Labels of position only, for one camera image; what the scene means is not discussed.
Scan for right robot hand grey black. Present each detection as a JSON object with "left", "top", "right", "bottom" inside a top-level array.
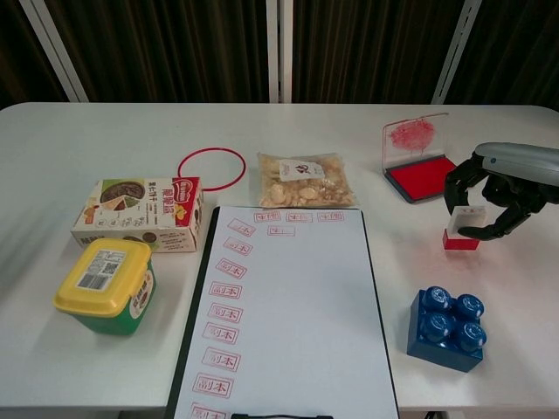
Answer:
[{"left": 445, "top": 142, "right": 559, "bottom": 241}]

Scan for red white stamp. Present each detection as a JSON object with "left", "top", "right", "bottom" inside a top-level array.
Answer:
[{"left": 443, "top": 205, "right": 487, "bottom": 252}]

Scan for food carton box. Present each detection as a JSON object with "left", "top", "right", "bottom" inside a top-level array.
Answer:
[{"left": 70, "top": 176, "right": 204, "bottom": 254}]

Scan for red ink pad clear lid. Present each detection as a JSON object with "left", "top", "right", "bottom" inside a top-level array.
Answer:
[{"left": 383, "top": 112, "right": 459, "bottom": 205}]

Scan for blue building block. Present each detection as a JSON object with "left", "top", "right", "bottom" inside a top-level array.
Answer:
[{"left": 406, "top": 285, "right": 488, "bottom": 373}]

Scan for clear bag of snacks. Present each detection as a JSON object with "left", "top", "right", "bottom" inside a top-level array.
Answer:
[{"left": 255, "top": 151, "right": 362, "bottom": 209}]

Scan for white stamped paper sheet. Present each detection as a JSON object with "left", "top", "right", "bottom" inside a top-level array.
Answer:
[{"left": 173, "top": 207, "right": 399, "bottom": 419}]

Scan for black clipboard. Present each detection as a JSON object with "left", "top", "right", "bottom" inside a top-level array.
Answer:
[{"left": 164, "top": 205, "right": 401, "bottom": 419}]

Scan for dark brown curtain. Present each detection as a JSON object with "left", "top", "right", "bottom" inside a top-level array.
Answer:
[{"left": 0, "top": 0, "right": 559, "bottom": 110}]

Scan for green container yellow lid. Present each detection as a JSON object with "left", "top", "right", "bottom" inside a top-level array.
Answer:
[{"left": 52, "top": 237, "right": 157, "bottom": 337}]

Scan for white slanted frame post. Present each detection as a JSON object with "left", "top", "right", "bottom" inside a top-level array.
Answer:
[
  {"left": 19, "top": 0, "right": 88, "bottom": 104},
  {"left": 431, "top": 0, "right": 481, "bottom": 105}
]

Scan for white upright frame post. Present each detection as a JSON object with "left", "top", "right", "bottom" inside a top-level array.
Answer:
[{"left": 266, "top": 0, "right": 293, "bottom": 105}]

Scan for red cord ring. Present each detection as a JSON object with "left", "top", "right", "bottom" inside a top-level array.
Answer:
[{"left": 177, "top": 148, "right": 247, "bottom": 192}]

